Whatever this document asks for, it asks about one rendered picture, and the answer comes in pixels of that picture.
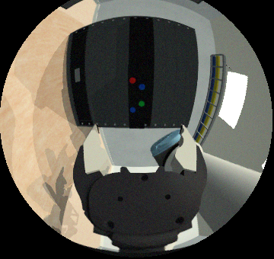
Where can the black server rack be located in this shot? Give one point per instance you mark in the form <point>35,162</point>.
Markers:
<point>100,73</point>

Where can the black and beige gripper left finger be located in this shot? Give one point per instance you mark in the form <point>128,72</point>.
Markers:
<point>91,164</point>

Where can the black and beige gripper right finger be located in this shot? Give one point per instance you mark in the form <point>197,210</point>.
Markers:
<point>188,161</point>

